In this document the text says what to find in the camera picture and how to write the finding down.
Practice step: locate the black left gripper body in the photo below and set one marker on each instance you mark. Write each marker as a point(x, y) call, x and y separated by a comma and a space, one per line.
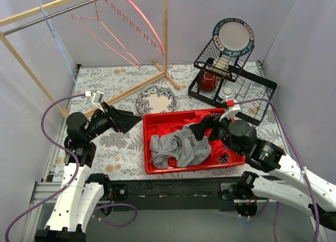
point(112, 118)

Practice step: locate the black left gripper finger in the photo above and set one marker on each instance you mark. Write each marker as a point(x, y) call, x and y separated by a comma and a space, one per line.
point(116, 114)
point(126, 122)

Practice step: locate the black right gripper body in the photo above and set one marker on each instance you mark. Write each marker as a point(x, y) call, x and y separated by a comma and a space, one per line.
point(212, 125)

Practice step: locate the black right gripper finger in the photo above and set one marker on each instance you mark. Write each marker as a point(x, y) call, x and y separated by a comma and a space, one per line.
point(199, 129)
point(209, 120)

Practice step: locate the red tank top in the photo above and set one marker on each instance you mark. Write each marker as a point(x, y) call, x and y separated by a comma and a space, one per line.
point(174, 145)

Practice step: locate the grey tank top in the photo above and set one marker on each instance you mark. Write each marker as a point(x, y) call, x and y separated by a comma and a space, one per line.
point(181, 145)

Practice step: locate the black white striped tank top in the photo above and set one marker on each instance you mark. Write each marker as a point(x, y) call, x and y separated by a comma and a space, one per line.
point(219, 153)

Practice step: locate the thin pink wire hanger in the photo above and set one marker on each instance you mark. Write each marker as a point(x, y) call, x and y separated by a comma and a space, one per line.
point(128, 57)

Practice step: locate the blue wire hanger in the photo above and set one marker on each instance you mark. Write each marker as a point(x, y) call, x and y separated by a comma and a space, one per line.
point(57, 39)

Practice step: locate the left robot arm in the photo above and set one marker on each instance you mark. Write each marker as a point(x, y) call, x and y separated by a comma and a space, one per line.
point(80, 190)

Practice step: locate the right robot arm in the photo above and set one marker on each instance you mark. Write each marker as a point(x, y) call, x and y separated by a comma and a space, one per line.
point(303, 190)

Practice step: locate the red plastic tray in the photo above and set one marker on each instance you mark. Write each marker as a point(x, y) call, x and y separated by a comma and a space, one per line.
point(157, 118)

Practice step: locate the blue white small bowl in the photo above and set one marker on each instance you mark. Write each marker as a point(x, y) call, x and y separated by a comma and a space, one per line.
point(226, 93)

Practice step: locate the blue floral plate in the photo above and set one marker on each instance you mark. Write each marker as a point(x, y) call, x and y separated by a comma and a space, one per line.
point(154, 100)

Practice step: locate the floral table mat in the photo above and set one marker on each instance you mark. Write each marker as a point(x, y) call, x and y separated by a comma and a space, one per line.
point(121, 156)

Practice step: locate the red bowl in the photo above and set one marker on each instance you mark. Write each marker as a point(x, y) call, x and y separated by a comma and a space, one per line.
point(207, 82)

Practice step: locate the cream ceramic cup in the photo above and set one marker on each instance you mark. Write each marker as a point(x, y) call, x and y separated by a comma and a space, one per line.
point(221, 64)

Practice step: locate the green rimmed white plate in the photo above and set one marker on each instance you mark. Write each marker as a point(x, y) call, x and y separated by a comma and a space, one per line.
point(233, 37)

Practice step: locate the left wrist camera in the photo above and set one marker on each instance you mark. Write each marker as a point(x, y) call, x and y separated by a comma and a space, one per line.
point(96, 98)

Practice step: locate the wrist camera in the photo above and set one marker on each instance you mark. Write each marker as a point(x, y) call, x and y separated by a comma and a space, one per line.
point(233, 107)
point(96, 98)

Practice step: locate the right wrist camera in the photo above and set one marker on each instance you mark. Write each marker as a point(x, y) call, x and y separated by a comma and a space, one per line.
point(233, 107)

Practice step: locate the black wire dish rack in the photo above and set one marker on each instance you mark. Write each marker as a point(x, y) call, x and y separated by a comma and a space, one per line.
point(236, 76)

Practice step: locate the black base frame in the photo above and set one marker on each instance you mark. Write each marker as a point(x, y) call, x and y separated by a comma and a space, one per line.
point(181, 194)

